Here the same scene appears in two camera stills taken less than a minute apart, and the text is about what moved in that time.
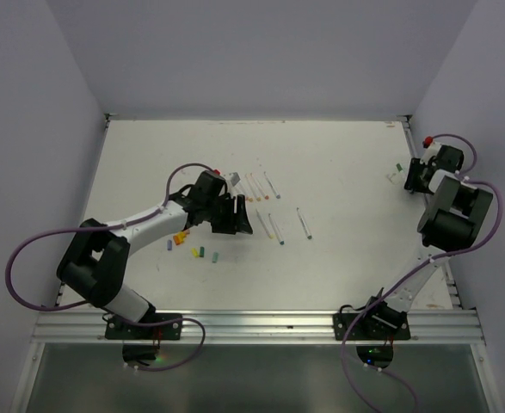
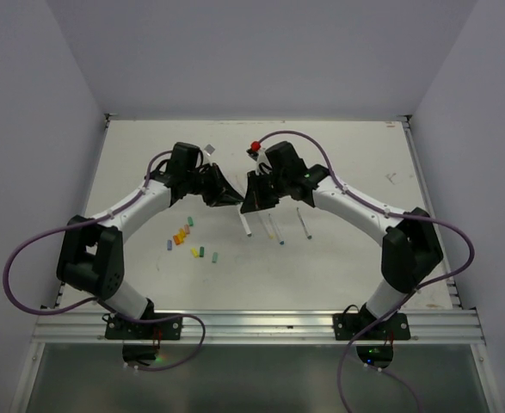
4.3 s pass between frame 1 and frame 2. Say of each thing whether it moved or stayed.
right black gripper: moved
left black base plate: stayed
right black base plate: stayed
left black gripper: moved
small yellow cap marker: stayed
